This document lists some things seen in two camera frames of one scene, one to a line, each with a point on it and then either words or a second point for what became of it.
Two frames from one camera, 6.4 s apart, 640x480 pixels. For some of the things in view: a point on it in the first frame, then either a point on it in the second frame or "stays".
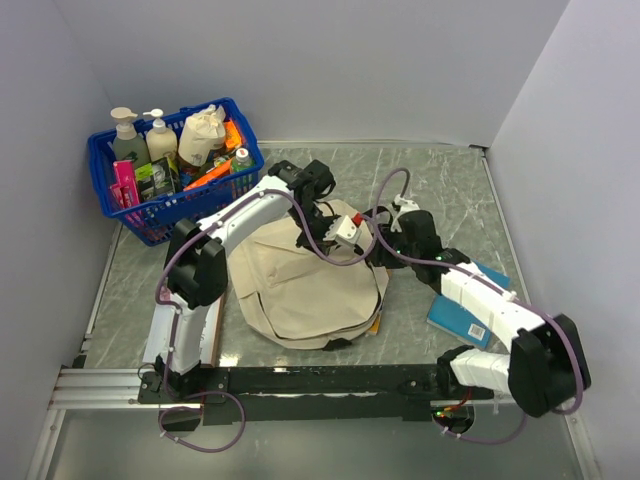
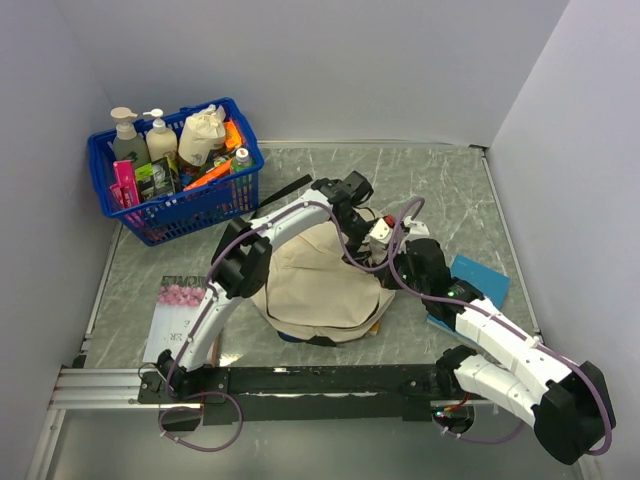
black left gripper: x=322 y=244 to x=353 y=248
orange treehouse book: x=374 y=328 stays
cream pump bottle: x=161 y=141 stays
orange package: x=232 y=141 stays
